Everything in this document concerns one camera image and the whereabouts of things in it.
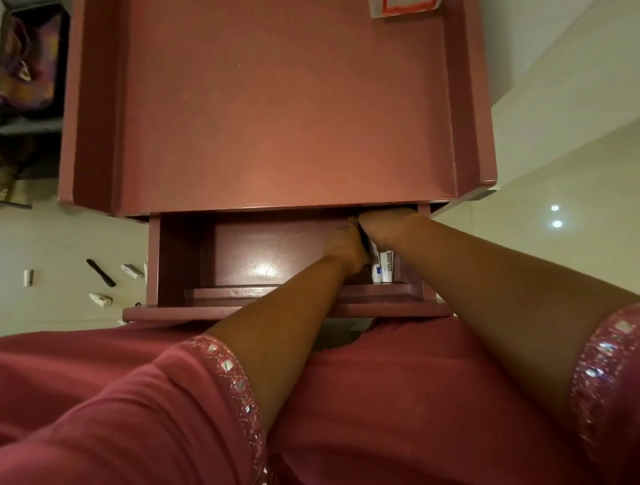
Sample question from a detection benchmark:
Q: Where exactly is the person's right hand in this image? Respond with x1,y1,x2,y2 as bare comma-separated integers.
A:
357,207,421,250

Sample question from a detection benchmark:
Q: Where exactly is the person's left hand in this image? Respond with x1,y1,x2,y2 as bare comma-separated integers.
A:
322,217,373,278

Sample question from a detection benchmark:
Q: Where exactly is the red tray table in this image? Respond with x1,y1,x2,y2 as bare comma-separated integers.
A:
57,0,499,221

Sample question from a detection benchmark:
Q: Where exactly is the clear plastic box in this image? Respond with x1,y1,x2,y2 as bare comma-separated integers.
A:
369,0,443,19

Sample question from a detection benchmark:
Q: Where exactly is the black shoe rack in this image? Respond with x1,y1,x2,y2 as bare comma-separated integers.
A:
0,0,71,211

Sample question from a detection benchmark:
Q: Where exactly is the purple orange checked cloth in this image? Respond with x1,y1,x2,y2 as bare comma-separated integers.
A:
0,12,63,111

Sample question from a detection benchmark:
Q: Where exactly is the person's left forearm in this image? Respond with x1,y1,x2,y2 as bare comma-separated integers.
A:
205,254,359,436

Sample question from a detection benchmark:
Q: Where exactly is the person's right forearm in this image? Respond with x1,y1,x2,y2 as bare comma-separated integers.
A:
385,215,640,430

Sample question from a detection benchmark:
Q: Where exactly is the pink embroidered tunic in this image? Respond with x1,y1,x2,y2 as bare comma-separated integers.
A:
0,302,640,485

